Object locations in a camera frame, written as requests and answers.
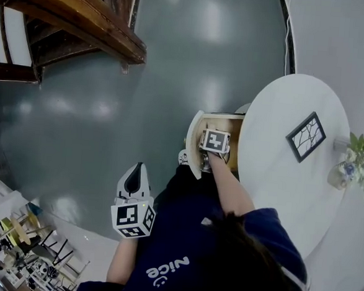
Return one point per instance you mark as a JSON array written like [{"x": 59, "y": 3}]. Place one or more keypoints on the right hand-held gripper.
[{"x": 215, "y": 141}]

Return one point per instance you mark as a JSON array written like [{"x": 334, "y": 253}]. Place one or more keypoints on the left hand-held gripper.
[{"x": 132, "y": 217}]

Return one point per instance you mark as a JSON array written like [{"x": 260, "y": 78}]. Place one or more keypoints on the wooden drawer with white front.
[{"x": 193, "y": 142}]

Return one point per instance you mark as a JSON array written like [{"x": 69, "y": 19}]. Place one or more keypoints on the person's right forearm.
[{"x": 229, "y": 185}]

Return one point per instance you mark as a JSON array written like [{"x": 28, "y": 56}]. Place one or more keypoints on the person's left forearm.
[{"x": 122, "y": 259}]

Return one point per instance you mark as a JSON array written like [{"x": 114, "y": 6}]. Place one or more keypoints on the person's white shoe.
[{"x": 183, "y": 158}]

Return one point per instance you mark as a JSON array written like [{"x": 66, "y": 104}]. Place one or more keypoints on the person's black trousers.
[{"x": 191, "y": 189}]

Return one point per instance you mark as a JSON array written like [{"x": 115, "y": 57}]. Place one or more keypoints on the person's navy shirt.
[{"x": 193, "y": 251}]

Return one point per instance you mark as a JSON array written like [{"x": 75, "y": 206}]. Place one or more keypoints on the black chair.
[{"x": 58, "y": 249}]

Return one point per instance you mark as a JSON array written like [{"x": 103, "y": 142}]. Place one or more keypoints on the round wooden table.
[{"x": 20, "y": 230}]

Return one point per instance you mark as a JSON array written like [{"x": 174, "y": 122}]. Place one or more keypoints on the white ceramic vase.
[{"x": 335, "y": 177}]

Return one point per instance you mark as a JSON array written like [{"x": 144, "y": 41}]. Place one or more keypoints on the brown wooden staircase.
[{"x": 70, "y": 12}]

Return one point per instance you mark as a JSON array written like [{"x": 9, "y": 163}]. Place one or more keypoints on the black picture frame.
[{"x": 306, "y": 137}]

